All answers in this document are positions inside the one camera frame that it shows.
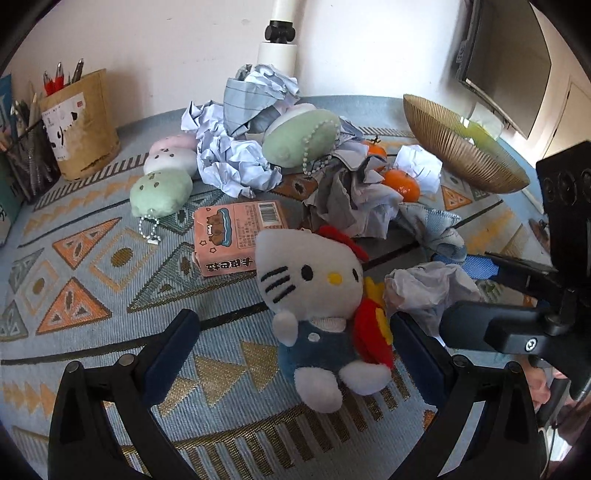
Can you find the brown paper pen holder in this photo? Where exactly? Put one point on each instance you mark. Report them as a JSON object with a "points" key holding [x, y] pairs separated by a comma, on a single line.
{"points": [[83, 134]]}

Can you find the pink drink carton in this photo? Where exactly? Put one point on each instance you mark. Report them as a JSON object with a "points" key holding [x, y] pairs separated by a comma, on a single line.
{"points": [[231, 230]]}

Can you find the bundle of pencils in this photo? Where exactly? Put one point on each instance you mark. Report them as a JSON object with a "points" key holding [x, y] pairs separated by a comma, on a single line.
{"points": [[21, 115]]}

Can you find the light blue cloth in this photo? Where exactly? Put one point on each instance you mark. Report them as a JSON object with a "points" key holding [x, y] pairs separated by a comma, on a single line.
{"points": [[434, 226]]}

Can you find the gold ribbed bowl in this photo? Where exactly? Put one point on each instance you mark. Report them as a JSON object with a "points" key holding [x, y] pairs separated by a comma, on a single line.
{"points": [[461, 152]]}

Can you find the black mesh pen holder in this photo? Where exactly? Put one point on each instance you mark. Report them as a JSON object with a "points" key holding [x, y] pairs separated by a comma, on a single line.
{"points": [[27, 166]]}

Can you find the large crumpled white paper ball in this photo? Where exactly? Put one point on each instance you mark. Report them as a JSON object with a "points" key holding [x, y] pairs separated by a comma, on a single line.
{"points": [[235, 166]]}

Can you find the crumpled grey lined paper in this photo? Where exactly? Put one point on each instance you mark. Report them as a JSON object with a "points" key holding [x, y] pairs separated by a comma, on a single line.
{"points": [[240, 106]]}

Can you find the bundle of red pens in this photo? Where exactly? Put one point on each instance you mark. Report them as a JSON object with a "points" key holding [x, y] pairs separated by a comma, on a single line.
{"points": [[57, 78]]}

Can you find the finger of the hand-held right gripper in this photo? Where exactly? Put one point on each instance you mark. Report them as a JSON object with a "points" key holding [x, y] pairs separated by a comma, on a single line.
{"points": [[480, 268], [471, 323]]}

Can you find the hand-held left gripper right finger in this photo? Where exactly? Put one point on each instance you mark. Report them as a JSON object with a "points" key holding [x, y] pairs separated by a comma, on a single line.
{"points": [[415, 353]]}

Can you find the patterned woven tablecloth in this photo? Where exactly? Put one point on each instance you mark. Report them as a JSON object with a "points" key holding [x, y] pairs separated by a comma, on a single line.
{"points": [[115, 295]]}

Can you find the black monitor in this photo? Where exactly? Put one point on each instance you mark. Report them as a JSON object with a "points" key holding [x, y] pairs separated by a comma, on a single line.
{"points": [[503, 60]]}

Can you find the dark grey crumpled cloth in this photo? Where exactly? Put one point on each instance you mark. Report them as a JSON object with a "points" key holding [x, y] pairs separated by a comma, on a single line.
{"points": [[341, 203]]}

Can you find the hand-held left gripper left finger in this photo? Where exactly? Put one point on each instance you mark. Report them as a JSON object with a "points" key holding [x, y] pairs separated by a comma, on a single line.
{"points": [[171, 355]]}

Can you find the person's right hand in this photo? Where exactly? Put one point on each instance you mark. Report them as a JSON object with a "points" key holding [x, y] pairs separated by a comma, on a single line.
{"points": [[539, 390]]}

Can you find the orange tangerine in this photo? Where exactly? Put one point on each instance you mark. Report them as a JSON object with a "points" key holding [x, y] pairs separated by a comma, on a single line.
{"points": [[402, 185], [375, 150]]}

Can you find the grey-white paper ball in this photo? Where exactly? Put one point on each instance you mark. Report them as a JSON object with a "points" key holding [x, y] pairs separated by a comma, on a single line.
{"points": [[425, 286]]}

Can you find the white cat plush toy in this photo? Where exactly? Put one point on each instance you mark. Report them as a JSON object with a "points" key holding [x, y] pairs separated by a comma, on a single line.
{"points": [[304, 272]]}

